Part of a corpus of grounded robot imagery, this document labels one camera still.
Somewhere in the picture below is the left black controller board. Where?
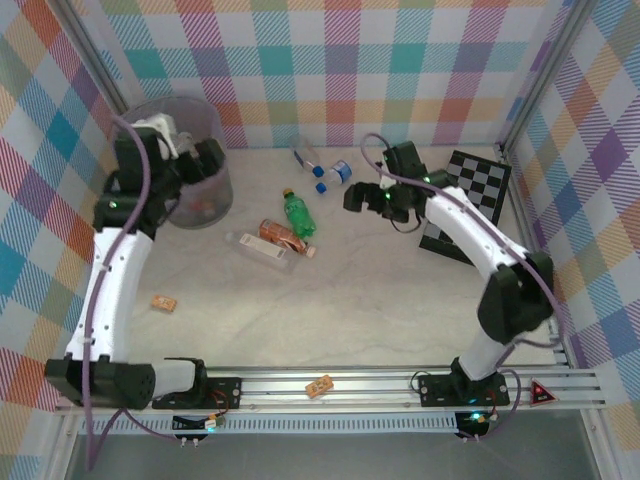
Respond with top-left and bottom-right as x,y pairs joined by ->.
172,413 -> 225,432

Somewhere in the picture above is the black grey checkerboard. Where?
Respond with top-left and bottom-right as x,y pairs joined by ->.
417,148 -> 513,267

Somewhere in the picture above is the orange bottle peach cap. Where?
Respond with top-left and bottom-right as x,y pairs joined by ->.
258,218 -> 317,260

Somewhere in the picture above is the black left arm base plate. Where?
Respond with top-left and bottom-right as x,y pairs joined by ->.
151,377 -> 245,412

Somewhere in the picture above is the red triangle warning sign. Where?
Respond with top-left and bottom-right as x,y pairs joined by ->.
529,378 -> 558,405

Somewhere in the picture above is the thin black cable loop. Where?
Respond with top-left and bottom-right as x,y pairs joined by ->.
389,209 -> 422,235

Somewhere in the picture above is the clear bottle white label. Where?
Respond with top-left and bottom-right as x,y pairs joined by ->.
223,229 -> 297,275

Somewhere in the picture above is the black controller board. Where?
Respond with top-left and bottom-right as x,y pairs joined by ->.
172,413 -> 225,432
455,409 -> 492,440

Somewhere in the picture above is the aluminium left frame post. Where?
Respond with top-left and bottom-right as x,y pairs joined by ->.
58,0 -> 129,111

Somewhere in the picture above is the white slotted cable duct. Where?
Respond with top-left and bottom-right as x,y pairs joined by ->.
78,413 -> 460,435

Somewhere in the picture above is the clear bottle blue strip label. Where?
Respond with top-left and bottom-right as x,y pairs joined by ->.
289,135 -> 324,177

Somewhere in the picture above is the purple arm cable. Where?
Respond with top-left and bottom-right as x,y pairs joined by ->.
79,115 -> 216,474
360,132 -> 564,444

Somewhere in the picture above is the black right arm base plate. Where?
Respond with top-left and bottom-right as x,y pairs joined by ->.
417,373 -> 512,409

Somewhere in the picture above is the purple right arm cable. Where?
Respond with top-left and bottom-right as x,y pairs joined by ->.
360,132 -> 564,444

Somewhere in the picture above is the small orange patterned box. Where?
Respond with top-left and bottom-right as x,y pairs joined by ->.
304,377 -> 335,400
151,293 -> 180,315

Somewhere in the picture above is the aluminium mounting rail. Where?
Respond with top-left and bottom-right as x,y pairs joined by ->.
57,367 -> 606,415

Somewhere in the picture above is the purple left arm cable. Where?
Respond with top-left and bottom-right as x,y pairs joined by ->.
79,115 -> 216,474

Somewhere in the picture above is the clear plastic trash bin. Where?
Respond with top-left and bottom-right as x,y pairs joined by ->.
119,96 -> 235,230

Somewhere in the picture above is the translucent purple bin liner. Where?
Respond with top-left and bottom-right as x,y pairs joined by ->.
119,96 -> 229,201

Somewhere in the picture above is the aluminium right frame post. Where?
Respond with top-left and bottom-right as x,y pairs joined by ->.
499,0 -> 599,156

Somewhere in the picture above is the small bottle blue label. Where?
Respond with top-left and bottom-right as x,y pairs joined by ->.
314,159 -> 354,195

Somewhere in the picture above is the green bottle yellow cap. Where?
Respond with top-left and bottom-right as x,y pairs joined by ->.
281,188 -> 320,240

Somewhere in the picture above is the right black controller board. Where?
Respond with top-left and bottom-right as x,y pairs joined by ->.
455,409 -> 492,440

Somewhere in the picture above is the aluminium frame post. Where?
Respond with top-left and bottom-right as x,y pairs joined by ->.
499,0 -> 599,156
58,0 -> 129,111

